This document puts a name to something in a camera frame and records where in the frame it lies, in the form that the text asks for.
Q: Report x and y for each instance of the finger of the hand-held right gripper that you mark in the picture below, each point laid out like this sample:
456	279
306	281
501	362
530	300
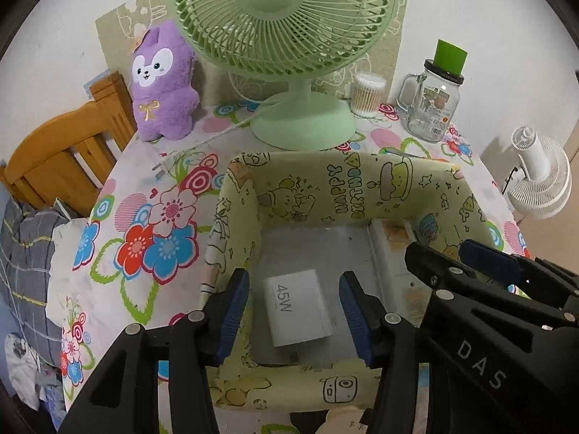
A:
434	273
488	260

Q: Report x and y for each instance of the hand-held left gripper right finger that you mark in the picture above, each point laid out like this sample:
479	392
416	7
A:
353	316

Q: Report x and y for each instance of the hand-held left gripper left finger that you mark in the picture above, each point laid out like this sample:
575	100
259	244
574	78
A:
233	312

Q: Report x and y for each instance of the white charger block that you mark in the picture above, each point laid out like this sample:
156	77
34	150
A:
298	307

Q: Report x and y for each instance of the yellow-green printed storage box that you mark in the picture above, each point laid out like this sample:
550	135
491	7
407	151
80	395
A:
289	181

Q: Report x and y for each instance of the white carton brown picture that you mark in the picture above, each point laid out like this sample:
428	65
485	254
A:
393	262

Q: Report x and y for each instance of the white standing fan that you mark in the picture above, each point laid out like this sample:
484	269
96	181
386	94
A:
538	176

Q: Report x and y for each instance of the round wooden coaster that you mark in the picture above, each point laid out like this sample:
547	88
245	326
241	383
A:
343	422

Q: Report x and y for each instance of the floral tablecloth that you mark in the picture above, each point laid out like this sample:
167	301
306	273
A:
149	217

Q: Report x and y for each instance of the glass jar mug green lid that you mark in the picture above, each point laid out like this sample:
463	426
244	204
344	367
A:
429	104

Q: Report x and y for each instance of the cotton swab container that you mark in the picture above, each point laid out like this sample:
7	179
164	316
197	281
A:
367	95

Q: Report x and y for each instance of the green desk fan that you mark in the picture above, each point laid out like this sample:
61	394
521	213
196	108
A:
298	113

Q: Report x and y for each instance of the plaid grey blanket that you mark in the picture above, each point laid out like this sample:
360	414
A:
22	253

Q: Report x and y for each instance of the white patterned cloth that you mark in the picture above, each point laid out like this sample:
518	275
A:
20	366

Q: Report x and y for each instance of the purple plush toy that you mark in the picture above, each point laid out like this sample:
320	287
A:
163	99

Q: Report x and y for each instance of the wooden chair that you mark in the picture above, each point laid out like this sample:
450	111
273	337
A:
54	158

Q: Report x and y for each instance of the beige printed board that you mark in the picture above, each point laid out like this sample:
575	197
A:
113	36

